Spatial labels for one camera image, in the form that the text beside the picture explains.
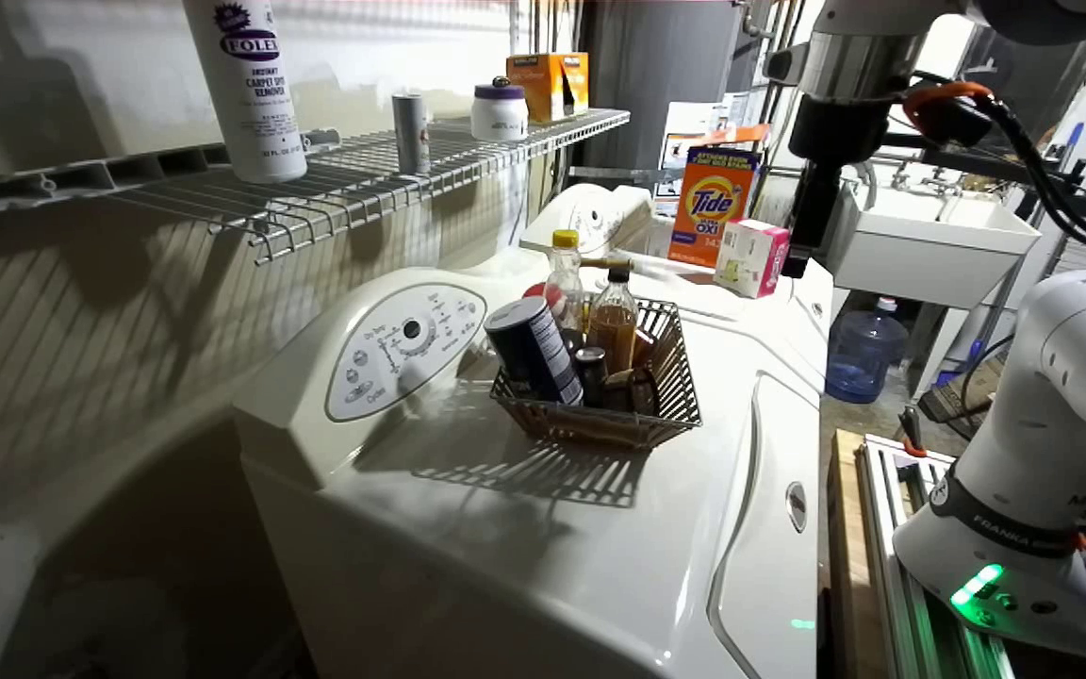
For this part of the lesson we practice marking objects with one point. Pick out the white carpet cleaner spray can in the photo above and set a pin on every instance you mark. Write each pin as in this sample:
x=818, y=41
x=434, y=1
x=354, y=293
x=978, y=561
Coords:
x=245, y=89

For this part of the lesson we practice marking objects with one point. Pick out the brown wicker basket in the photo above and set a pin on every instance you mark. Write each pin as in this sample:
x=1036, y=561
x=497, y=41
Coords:
x=592, y=427

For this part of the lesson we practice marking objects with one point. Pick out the pink and white box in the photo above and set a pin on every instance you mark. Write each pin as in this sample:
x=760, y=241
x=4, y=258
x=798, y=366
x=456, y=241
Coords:
x=752, y=258

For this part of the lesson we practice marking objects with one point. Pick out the amber liquid bottle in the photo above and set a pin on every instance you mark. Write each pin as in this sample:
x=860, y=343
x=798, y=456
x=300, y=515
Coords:
x=616, y=328

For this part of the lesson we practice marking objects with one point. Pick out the aluminium robot mounting stand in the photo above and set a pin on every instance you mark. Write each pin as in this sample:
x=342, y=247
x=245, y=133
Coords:
x=896, y=553

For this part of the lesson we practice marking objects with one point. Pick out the dark blue round canister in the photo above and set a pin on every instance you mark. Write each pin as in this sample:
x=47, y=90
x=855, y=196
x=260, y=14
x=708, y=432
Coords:
x=529, y=351

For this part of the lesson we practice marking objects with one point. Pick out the white top-load washer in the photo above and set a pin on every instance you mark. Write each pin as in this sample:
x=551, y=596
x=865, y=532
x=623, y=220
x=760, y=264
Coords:
x=644, y=528

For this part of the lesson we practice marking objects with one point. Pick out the white jar with purple lid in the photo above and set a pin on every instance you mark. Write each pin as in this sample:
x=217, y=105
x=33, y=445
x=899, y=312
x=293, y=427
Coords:
x=500, y=110

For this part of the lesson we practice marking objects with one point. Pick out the red capped spice bottle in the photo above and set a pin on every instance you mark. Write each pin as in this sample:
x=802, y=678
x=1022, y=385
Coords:
x=542, y=295

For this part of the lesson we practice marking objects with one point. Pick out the white utility sink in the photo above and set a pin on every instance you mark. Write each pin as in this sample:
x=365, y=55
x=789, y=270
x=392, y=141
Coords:
x=934, y=258

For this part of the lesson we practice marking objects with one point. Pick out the orange cardboard box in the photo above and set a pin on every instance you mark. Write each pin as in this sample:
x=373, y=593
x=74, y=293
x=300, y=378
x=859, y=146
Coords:
x=533, y=84
x=573, y=80

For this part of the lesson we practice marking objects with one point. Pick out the blue water jug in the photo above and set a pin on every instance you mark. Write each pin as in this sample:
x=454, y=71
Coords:
x=865, y=356

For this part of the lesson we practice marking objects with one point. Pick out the clear bottle with yellow cap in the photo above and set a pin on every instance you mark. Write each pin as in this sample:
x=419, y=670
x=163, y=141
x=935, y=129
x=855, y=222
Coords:
x=563, y=264

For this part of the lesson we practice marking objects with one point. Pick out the orange Tide detergent box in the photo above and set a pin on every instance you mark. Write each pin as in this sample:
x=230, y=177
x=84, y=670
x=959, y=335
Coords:
x=715, y=201

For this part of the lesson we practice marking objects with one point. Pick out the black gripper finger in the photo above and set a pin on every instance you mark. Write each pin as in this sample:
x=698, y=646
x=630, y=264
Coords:
x=823, y=201
x=802, y=229

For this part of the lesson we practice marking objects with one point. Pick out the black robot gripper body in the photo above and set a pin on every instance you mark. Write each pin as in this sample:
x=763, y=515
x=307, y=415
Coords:
x=837, y=133

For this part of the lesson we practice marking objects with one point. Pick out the black spice tin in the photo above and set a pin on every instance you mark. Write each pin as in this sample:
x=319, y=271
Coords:
x=590, y=373

